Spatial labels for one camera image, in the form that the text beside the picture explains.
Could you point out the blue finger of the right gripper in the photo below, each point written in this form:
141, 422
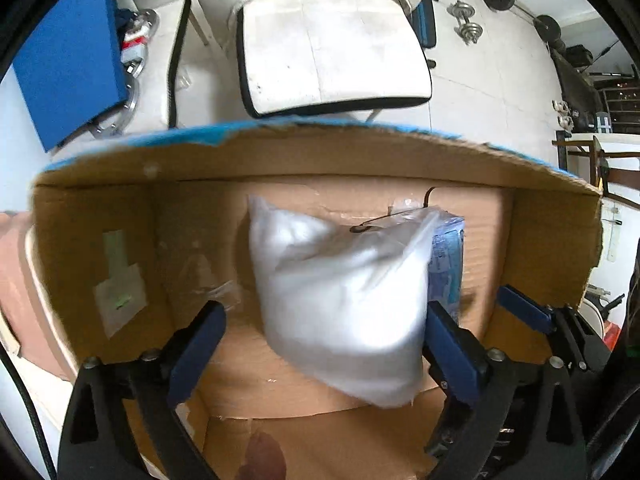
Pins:
535, 316

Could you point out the white quilted chair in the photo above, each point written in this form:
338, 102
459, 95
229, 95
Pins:
151, 51

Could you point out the blue foam mat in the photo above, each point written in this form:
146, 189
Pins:
69, 68

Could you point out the open cardboard box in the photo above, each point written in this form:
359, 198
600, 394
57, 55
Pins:
133, 237

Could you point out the blue black weight bench pad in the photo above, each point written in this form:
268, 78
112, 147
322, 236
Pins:
422, 20

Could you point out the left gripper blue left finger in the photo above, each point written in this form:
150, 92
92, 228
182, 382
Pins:
97, 441

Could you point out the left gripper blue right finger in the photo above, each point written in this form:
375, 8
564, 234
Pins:
501, 419

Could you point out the white padded chair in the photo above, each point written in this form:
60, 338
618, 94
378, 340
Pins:
318, 57

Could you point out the light blue tissue pack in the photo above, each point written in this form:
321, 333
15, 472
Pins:
445, 269

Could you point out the dark wooden chair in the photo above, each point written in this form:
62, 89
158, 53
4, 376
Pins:
601, 174

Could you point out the white soft pillow pack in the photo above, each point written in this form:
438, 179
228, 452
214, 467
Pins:
347, 308

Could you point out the chrome dumbbell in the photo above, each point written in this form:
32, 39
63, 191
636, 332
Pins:
467, 30

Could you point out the patterned tablecloth mat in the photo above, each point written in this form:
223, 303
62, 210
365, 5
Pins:
28, 326

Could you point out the floor barbell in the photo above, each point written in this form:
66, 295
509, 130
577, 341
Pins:
546, 27

